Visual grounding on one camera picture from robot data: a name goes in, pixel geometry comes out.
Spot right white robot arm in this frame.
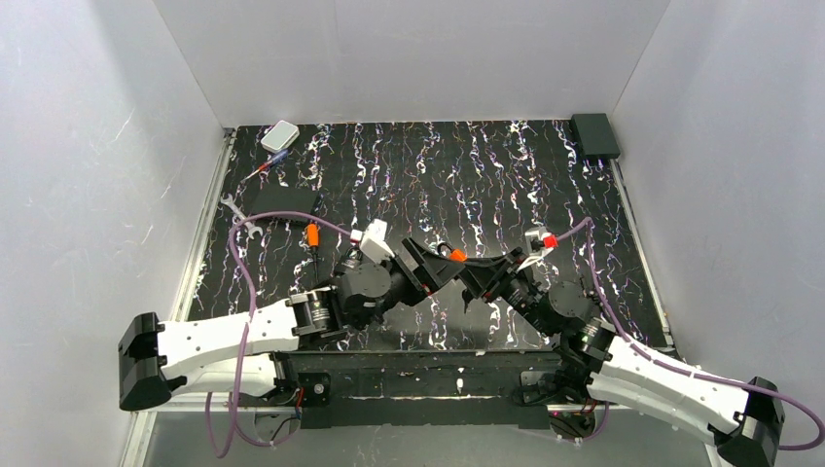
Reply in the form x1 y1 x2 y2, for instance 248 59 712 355
459 249 785 466

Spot right aluminium rail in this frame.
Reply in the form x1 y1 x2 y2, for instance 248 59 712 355
608 158 733 467

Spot orange black padlock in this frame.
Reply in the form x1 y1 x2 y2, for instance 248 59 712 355
436 241 468 263

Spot orange handled screwdriver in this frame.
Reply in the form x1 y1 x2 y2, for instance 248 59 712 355
305 223 320 283

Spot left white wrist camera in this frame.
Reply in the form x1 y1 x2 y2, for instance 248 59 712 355
359 219 395 263

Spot black box in corner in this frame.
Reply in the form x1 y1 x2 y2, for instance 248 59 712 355
570 113 621 162

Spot white rounded box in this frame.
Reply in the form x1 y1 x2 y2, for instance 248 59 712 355
260 120 300 153

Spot silver wrench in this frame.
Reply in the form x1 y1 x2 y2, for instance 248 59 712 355
220 194 264 239

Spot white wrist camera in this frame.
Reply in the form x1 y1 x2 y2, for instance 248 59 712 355
520 226 558 269
359 219 395 263

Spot red blue screwdriver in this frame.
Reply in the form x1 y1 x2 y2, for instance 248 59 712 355
243 149 289 182

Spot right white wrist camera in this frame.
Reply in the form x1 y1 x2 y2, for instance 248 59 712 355
520 226 558 269

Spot black keys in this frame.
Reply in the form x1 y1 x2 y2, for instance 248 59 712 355
461 289 474 314

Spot black flat box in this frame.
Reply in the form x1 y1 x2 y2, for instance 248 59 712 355
248 185 322 215

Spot aluminium rail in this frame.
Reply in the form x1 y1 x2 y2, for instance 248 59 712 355
608 158 733 467
119 128 237 466

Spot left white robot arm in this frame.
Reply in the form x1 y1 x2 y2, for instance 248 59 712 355
117 238 467 412

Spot black front base bar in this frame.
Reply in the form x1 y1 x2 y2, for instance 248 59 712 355
239 350 601 431

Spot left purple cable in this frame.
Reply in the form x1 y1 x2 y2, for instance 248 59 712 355
204 211 362 460

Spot left aluminium rail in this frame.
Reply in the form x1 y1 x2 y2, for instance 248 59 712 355
119 128 237 466

